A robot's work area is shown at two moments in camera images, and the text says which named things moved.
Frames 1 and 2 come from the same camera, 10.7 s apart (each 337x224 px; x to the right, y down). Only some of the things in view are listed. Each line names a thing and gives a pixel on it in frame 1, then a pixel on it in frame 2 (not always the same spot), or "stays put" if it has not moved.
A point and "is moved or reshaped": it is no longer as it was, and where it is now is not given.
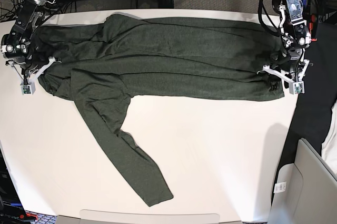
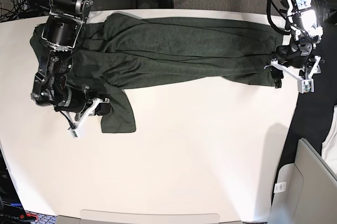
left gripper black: x=30 y=61 -> x=72 y=99
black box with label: x=11 y=211 stays put
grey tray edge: x=107 y=216 stays put
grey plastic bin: x=305 y=192 stays put
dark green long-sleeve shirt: x=99 y=65 is moved or reshaped
